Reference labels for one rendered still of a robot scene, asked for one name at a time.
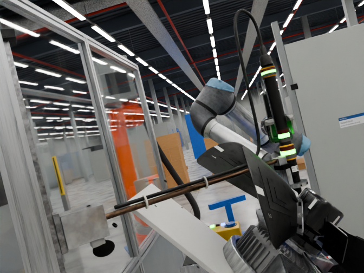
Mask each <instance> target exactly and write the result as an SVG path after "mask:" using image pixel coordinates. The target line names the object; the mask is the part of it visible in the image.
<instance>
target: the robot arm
mask: <svg viewBox="0 0 364 273"><path fill-rule="evenodd" d="M234 90H235V89H234V88H233V87H232V86H231V85H229V84H228V83H226V82H224V81H222V80H220V79H217V78H211V79H210V80H209V81H208V83H207V84H206V85H205V87H204V88H203V90H202V91H201V92H200V94H199V95H198V97H197V98H196V100H195V101H194V102H193V104H192V106H191V109H190V118H191V122H192V124H193V126H194V128H195V129H196V131H197V132H198V133H199V134H200V135H201V136H203V137H205V138H210V139H212V140H213V141H215V142H217V143H218V144H223V143H226V142H239V143H241V144H243V145H244V146H246V147H247V148H248V149H250V150H251V151H253V152H254V153H256V151H257V135H256V129H255V123H254V119H253V115H252V114H251V113H250V112H248V111H247V110H246V109H245V108H244V107H243V106H242V105H241V104H239V103H238V102H237V101H236V96H235V94H234V93H233V92H234ZM262 95H263V100H264V105H265V110H266V115H267V116H266V117H265V118H264V119H263V120H262V121H261V122H260V121H259V120H257V122H258V127H259V133H260V139H261V149H260V152H259V155H258V156H259V157H260V158H261V159H262V160H263V161H264V162H266V161H269V160H272V159H273V158H276V157H279V156H281V153H280V148H279V147H280V141H279V138H278V137H277V134H276V130H275V126H274V124H275V122H274V119H273V118H272V115H271V110H270V106H269V102H268V98H267V94H266V92H264V93H263V94H262ZM217 115H220V116H222V115H224V116H225V117H227V118H228V119H229V120H230V121H231V122H233V123H234V124H235V125H236V126H237V127H239V128H240V129H241V130H242V131H243V132H245V133H246V134H247V135H248V136H250V137H251V138H252V142H253V143H252V142H250V141H249V140H246V139H245V138H243V137H242V136H240V135H239V134H237V133H235V132H234V131H232V130H230V129H228V128H227V127H225V126H224V125H222V124H221V123H219V120H218V119H217V118H216V116H217ZM285 118H286V121H287V126H288V130H289V134H290V138H291V142H292V144H294V146H295V151H296V155H298V156H299V157H301V156H303V155H304V154H305V153H306V151H307V150H308V149H309V147H310V145H311V141H310V140H309V139H308V138H307V137H305V136H304V135H303V134H302V133H300V132H298V131H297V130H295V129H294V124H293V119H294V114H290V115H287V114H285Z"/></svg>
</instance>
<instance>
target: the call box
mask: <svg viewBox="0 0 364 273"><path fill-rule="evenodd" d="M209 228H210V226H209ZM211 229H212V230H213V231H214V232H216V233H217V234H219V235H220V236H221V237H222V238H224V239H225V240H226V241H228V240H229V239H230V238H231V236H233V235H240V236H242V232H241V227H240V224H239V221H236V222H235V225H234V226H230V227H226V225H222V226H221V224H220V226H214V227H211Z"/></svg>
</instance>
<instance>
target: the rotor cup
mask: <svg viewBox="0 0 364 273"><path fill-rule="evenodd" d="M298 197H299V198H300V199H302V201H303V224H304V232H303V234H302V235H300V234H296V235H295V236H293V237H291V239H292V240H294V241H295V242H296V243H297V244H298V245H300V246H301V247H302V248H304V249H306V250H307V251H309V252H310V253H312V254H313V255H316V256H319V255H320V253H321V252H322V251H323V250H322V248H321V246H320V245H319V243H318V242H317V241H316V240H317V239H318V238H319V237H324V233H325V230H326V224H327V221H329V222H332V223H333V222H334V221H335V219H336V218H337V217H338V216H340V218H339V219H338V220H337V222H336V223H335V224H334V225H335V226H337V225H338V223H339V222H340V221H341V220H342V219H343V217H344V214H343V212H341V211H340V210H339V209H337V208H336V207H335V206H334V205H332V204H331V203H330V202H328V201H327V200H325V199H324V198H323V197H321V196H320V195H319V194H317V193H316V192H314V191H313V190H312V189H310V188H308V187H306V188H305V189H304V190H303V191H302V192H301V194H300V195H299V196H298ZM314 199H317V202H316V203H315V204H314V205H313V207H312V208H311V209H309V208H308V207H309V205H310V204H311V203H312V202H313V201H314Z"/></svg>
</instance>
